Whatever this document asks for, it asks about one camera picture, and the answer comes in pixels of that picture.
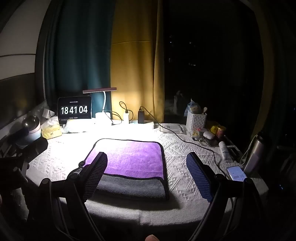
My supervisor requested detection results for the purple and grey towel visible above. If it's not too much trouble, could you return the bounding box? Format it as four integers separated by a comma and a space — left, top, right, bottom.
83, 138, 171, 201

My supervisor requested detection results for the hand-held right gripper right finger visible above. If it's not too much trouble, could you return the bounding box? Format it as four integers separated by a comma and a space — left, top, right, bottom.
186, 152, 269, 241

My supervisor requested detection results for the long black cable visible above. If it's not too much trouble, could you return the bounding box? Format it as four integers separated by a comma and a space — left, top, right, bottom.
139, 106, 223, 172

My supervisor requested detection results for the yellow curtain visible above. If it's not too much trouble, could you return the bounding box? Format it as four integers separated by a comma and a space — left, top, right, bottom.
110, 0, 166, 124

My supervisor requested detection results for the white textured tablecloth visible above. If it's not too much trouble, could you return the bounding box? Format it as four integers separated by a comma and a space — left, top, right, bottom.
24, 125, 270, 226

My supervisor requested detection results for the yellow tissue box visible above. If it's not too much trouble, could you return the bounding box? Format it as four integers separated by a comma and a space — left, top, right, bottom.
41, 117, 63, 140

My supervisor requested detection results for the blue packet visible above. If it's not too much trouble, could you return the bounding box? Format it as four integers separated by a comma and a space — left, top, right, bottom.
184, 98, 202, 117

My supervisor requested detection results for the steel water bottle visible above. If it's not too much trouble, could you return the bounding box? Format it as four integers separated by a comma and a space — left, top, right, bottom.
242, 132, 265, 177

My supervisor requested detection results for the white tube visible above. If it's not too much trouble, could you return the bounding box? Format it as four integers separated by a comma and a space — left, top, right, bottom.
218, 141, 233, 163

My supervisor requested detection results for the white perforated basket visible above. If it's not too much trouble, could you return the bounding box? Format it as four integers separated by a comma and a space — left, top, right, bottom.
186, 109, 207, 134

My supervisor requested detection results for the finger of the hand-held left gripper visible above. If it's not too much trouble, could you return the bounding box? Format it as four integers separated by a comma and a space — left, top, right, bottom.
16, 137, 49, 163

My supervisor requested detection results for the tablet clock display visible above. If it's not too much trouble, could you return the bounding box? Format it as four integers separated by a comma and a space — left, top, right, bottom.
57, 96, 92, 125

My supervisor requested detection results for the round dome lamp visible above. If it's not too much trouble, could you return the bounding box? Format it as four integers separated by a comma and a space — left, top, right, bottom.
16, 115, 42, 149

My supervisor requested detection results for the wet wipes pack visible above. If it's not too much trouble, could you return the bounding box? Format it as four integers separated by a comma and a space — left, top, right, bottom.
159, 123, 187, 135

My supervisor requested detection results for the short black cable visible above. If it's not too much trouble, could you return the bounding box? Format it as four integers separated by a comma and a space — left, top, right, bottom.
119, 101, 130, 116

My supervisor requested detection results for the white desk lamp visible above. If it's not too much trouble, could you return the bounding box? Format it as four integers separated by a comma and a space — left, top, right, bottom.
83, 87, 117, 125

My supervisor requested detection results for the dark tray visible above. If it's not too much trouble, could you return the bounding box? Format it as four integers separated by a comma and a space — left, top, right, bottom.
201, 137, 224, 148

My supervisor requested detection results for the teal curtain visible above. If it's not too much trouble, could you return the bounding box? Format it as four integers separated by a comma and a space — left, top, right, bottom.
44, 0, 116, 122

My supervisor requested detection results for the smartphone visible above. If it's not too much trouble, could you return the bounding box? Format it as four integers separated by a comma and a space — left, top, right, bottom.
226, 165, 248, 181

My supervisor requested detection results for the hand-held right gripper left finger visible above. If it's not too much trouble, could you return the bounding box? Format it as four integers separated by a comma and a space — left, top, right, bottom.
38, 152, 108, 241

